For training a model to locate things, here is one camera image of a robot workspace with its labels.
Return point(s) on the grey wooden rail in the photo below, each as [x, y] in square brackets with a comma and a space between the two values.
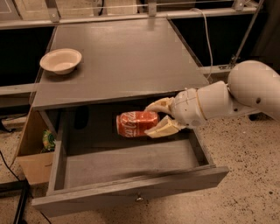
[216, 73]
[17, 95]

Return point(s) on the black floor stand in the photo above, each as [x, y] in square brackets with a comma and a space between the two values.
[19, 190]

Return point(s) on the grey wooden rail left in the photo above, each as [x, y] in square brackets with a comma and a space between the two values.
[17, 95]

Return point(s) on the metal diagonal rod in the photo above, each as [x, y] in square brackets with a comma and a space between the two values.
[245, 35]

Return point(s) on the green snack bag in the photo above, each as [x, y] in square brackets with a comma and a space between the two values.
[48, 141]

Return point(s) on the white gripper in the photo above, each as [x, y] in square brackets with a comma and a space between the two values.
[185, 107]

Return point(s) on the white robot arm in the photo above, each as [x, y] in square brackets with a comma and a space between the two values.
[251, 87]

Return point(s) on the back grey shelf rail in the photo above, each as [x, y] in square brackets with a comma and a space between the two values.
[20, 14]

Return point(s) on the open grey top drawer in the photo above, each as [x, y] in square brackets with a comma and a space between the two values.
[93, 170]

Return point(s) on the white paper bowl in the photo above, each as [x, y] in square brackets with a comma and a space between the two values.
[61, 61]

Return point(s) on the red coke can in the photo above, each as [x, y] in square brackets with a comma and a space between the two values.
[135, 123]

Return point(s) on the grey wooden cabinet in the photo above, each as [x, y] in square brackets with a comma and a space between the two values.
[125, 66]

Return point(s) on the cardboard box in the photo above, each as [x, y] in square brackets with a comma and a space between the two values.
[36, 164]

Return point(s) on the grey wooden rail right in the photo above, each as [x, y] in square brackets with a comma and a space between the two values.
[216, 73]

